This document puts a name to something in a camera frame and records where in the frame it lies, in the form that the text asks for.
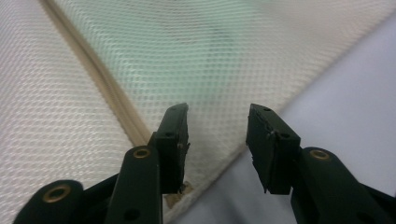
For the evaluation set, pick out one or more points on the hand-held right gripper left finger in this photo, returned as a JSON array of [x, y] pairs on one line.
[[172, 149]]

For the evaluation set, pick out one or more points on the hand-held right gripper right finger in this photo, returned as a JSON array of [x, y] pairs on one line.
[[269, 152]]

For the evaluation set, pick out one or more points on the white mesh laundry bag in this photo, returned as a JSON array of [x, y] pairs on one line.
[[46, 109]]

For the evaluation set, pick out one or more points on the pale green cloth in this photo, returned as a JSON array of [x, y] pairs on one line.
[[193, 40]]

